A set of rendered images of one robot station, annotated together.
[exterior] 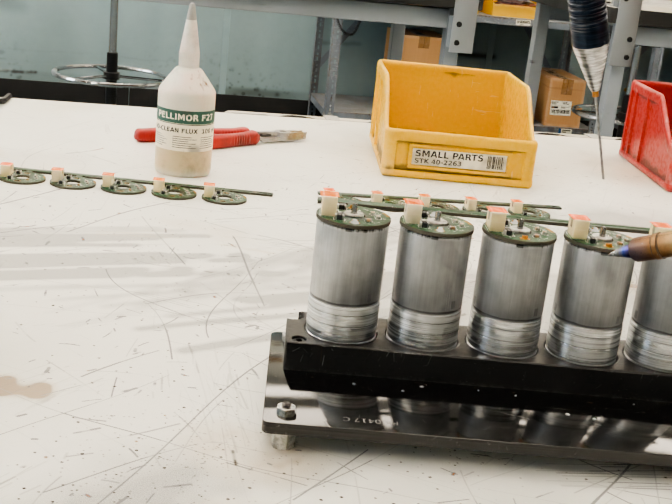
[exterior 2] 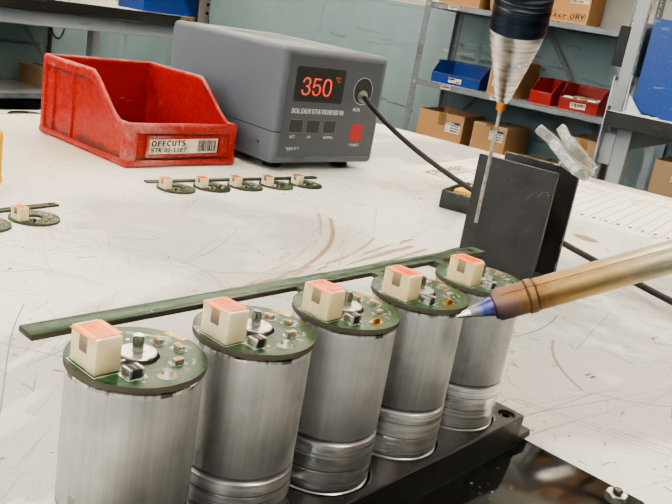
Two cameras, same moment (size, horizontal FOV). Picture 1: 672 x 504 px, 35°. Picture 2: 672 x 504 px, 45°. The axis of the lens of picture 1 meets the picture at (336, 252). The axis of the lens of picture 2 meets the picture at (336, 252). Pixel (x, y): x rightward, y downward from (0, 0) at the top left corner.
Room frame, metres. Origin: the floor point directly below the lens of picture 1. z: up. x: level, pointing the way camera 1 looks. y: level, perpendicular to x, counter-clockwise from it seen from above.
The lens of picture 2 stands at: (0.23, 0.07, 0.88)
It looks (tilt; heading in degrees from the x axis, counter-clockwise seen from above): 16 degrees down; 313
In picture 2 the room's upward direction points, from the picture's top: 10 degrees clockwise
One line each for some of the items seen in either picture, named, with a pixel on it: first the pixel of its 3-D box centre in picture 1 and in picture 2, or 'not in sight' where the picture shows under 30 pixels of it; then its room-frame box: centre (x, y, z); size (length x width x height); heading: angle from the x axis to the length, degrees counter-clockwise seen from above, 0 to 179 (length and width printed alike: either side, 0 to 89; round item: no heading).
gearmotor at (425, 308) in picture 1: (427, 291); (238, 435); (0.34, -0.03, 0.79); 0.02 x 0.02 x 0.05
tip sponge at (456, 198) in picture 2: not in sight; (498, 204); (0.56, -0.45, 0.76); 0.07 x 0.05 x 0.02; 19
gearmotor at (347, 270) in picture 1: (346, 284); (124, 475); (0.34, 0.00, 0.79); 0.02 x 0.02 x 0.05
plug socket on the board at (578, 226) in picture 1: (580, 226); (403, 282); (0.35, -0.08, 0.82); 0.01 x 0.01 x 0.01; 3
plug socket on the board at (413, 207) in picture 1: (415, 211); (227, 319); (0.34, -0.02, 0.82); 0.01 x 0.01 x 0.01; 3
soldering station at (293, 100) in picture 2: not in sight; (272, 94); (0.77, -0.39, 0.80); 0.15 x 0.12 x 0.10; 0
